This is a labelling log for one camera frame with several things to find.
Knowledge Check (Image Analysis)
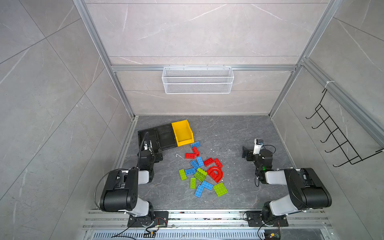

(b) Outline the black wire hook rack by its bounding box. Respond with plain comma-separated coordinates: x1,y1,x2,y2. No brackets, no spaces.
306,89,384,168

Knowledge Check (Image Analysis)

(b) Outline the blue lego near bins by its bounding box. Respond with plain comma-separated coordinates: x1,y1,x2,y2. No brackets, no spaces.
191,141,201,149

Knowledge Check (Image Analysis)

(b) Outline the green lego stacked centre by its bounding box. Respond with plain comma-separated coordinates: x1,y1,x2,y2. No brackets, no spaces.
194,168,208,182

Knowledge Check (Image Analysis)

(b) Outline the blue lego lower right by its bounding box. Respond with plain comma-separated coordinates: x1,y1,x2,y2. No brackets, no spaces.
201,181,213,191

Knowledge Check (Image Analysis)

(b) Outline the yellow plastic bin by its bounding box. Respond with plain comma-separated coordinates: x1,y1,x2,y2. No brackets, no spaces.
172,120,195,147

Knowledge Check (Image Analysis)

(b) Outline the green lego far left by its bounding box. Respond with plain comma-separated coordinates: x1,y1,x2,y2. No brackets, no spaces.
179,169,187,181

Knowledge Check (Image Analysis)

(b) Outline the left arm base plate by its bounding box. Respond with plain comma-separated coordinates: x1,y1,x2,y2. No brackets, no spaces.
127,211,169,228

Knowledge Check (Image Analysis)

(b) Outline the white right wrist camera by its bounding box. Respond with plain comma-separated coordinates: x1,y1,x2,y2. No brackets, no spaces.
253,139,264,155

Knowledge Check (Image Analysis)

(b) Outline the blue lego centre left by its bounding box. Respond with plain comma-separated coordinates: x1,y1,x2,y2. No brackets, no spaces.
190,160,200,170

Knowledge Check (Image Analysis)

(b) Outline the green lego large plate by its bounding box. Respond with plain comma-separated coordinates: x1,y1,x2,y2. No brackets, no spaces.
213,183,228,197

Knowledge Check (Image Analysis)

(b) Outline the aluminium front rail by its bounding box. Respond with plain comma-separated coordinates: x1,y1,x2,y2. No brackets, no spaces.
77,209,338,240

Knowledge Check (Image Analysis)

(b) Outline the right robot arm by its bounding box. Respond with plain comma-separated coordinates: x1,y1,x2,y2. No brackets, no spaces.
242,147,332,222

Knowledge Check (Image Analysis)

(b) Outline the white wire mesh basket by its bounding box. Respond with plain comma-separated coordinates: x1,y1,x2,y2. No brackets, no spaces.
162,67,235,95

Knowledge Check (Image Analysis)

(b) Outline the red lego small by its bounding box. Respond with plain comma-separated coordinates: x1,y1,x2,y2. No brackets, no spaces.
192,147,200,157

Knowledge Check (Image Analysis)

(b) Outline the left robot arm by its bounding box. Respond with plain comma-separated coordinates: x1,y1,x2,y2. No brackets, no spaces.
94,132,158,220

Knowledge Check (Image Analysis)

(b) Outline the red arch lego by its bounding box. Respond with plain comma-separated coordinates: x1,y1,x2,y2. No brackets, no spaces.
207,166,223,184

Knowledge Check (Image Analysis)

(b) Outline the blue lego centre right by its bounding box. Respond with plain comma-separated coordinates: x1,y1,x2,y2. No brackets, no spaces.
196,157,204,167

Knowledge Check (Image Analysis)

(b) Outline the black bin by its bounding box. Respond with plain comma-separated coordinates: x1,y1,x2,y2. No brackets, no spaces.
157,124,178,151
138,128,160,153

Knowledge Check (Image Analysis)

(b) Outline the blue lego bottom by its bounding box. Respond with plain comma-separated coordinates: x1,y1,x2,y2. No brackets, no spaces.
195,185,204,198

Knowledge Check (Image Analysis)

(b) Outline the green lego small lower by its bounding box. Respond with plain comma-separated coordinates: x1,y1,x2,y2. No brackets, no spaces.
190,178,197,189

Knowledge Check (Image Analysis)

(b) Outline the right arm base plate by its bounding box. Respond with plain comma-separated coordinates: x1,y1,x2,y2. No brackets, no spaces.
243,211,289,227

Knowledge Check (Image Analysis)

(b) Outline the blue lego low left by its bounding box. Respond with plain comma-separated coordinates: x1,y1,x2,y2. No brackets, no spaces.
185,168,197,176

